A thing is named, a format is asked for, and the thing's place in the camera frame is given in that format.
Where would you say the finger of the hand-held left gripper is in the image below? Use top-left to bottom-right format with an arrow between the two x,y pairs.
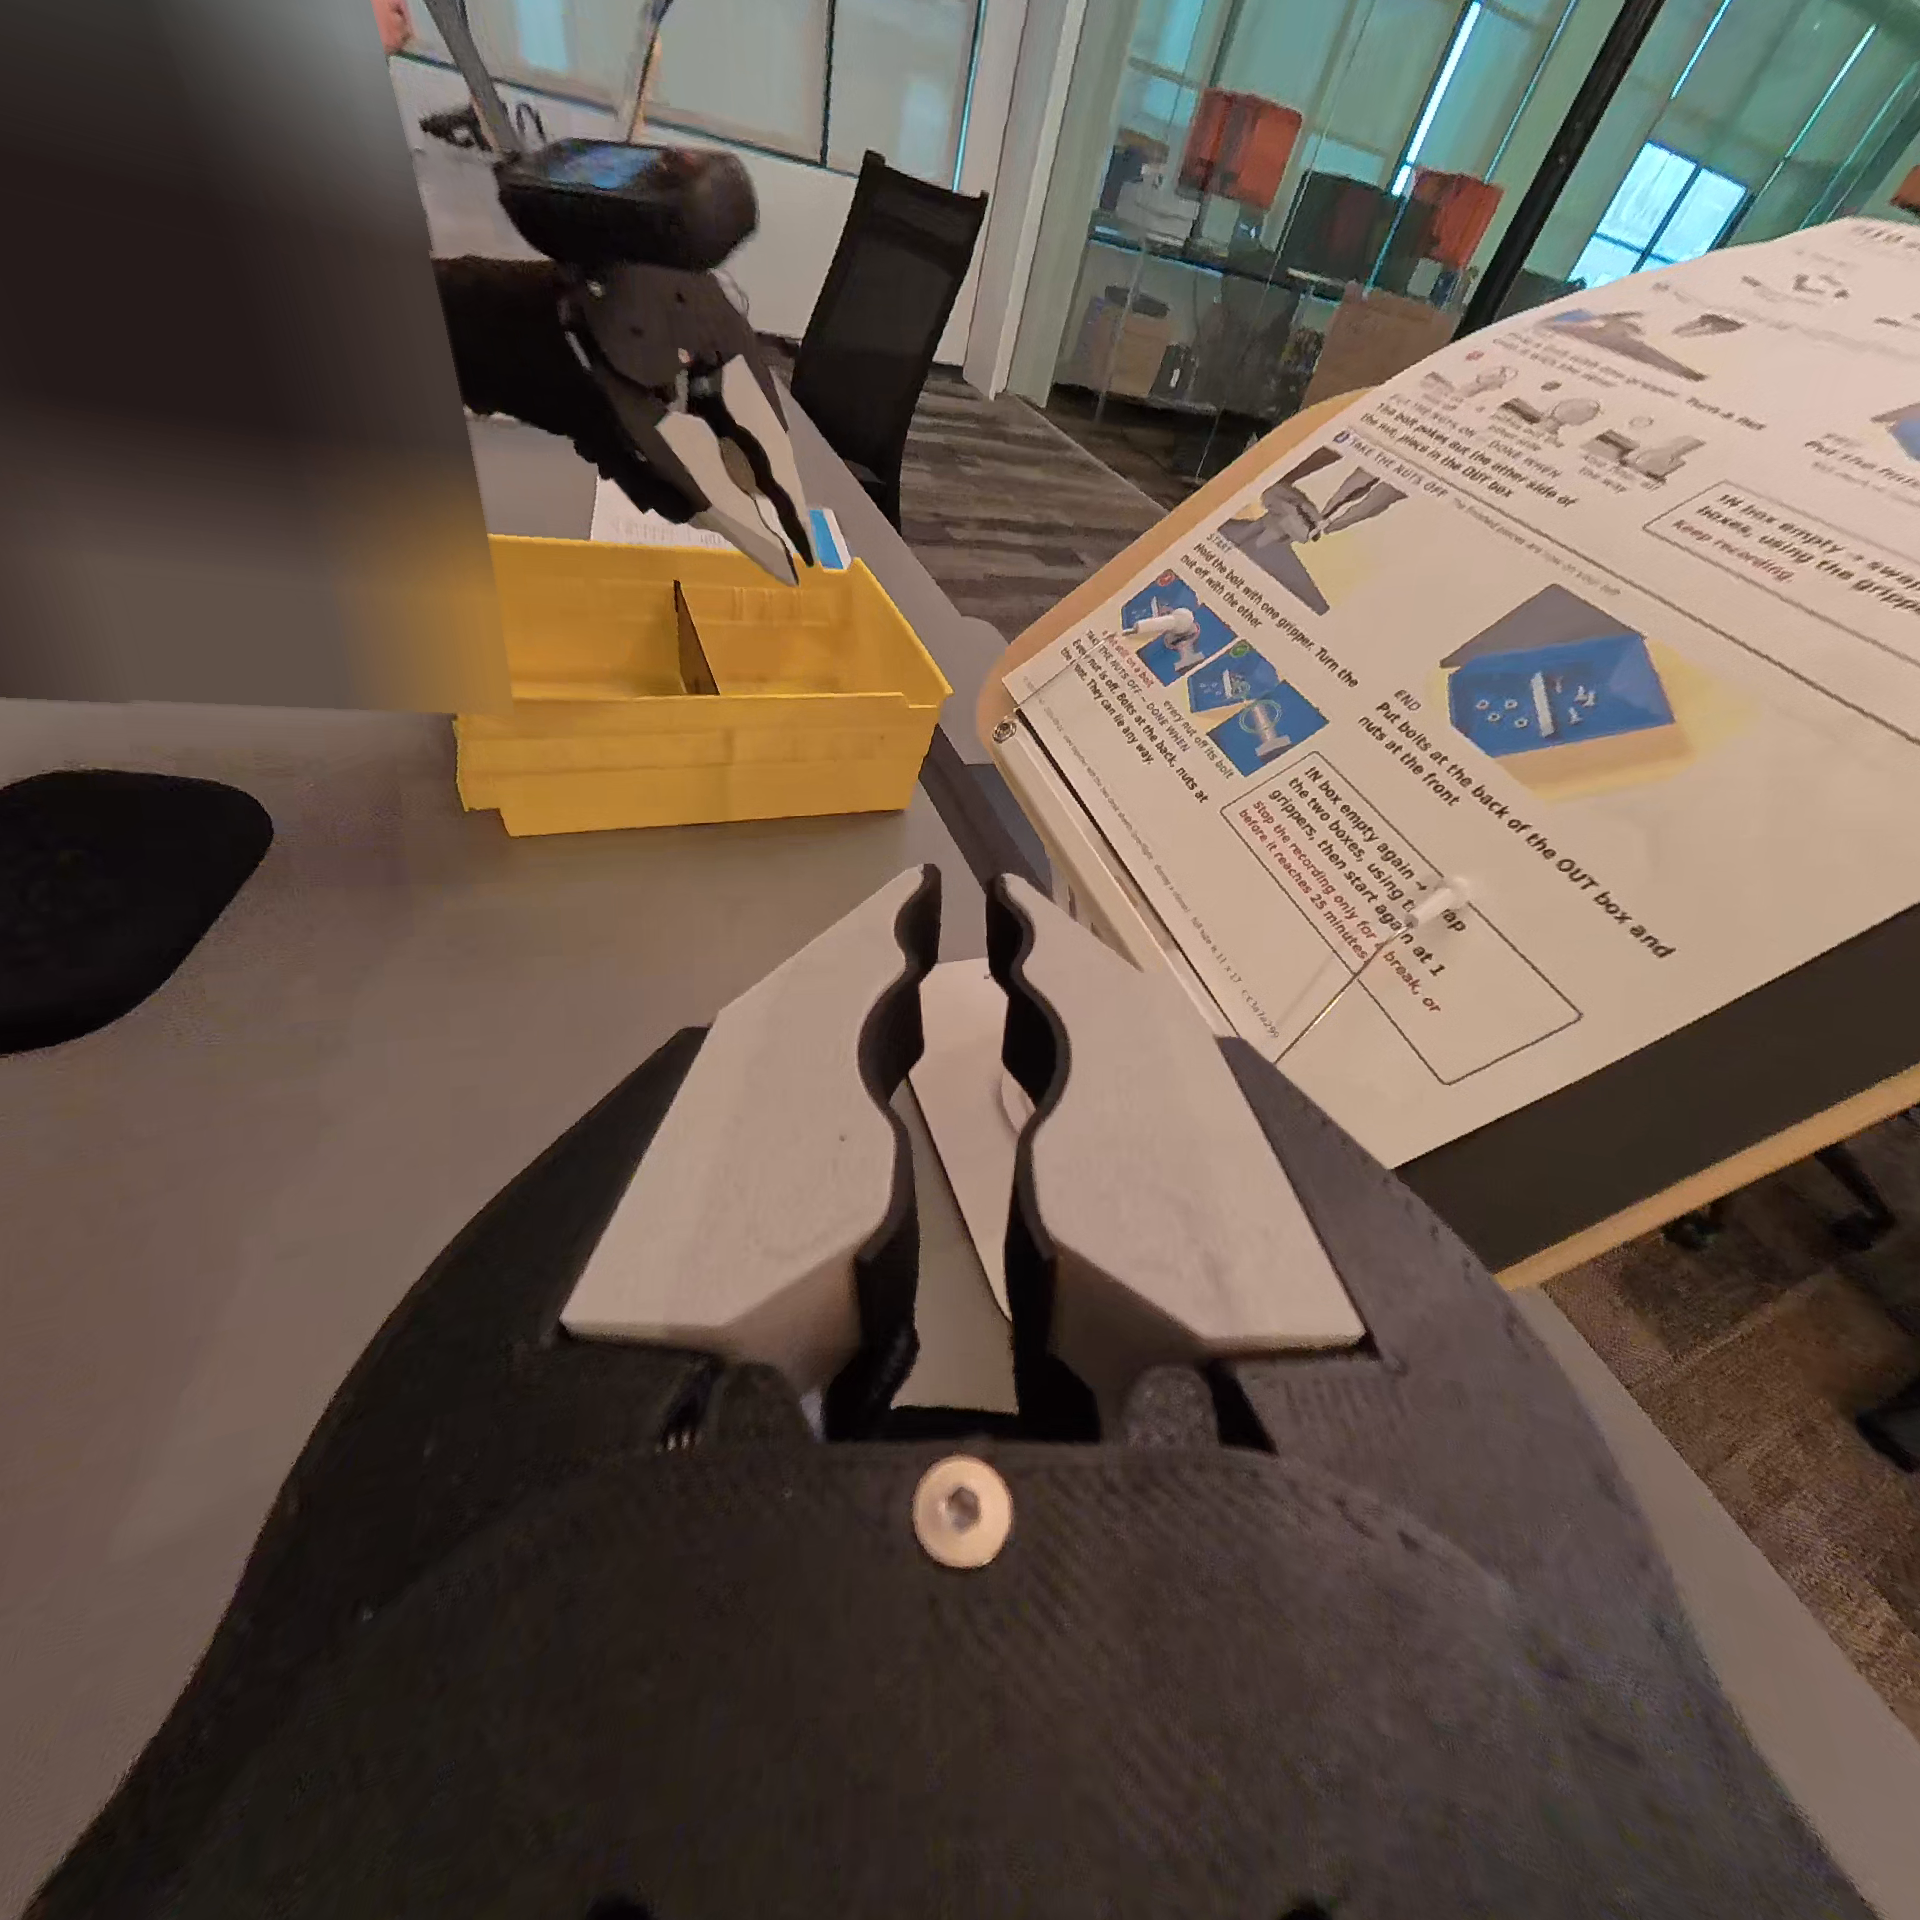
651,403 -> 804,586
716,347 -> 822,575

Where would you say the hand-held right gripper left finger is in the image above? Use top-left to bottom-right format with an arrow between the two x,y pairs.
557,863 -> 947,1390

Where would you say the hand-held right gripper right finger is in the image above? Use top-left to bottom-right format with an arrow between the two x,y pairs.
982,873 -> 1369,1414

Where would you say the yellow plastic bin with divider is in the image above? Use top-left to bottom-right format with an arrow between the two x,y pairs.
455,531 -> 954,839

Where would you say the white paper sheet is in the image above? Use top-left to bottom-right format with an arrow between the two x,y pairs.
588,477 -> 818,562

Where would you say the black office chair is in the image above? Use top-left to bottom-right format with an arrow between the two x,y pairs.
789,149 -> 992,531

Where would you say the wooden instruction board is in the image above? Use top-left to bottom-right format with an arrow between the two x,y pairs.
975,216 -> 1920,1293

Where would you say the orange 3D printer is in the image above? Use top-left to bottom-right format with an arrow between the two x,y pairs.
1186,86 -> 1303,202
1408,167 -> 1506,271

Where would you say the black stand pole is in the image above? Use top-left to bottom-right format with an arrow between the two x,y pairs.
1478,0 -> 1658,295

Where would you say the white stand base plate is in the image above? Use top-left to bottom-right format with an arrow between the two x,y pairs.
905,968 -> 1051,1322

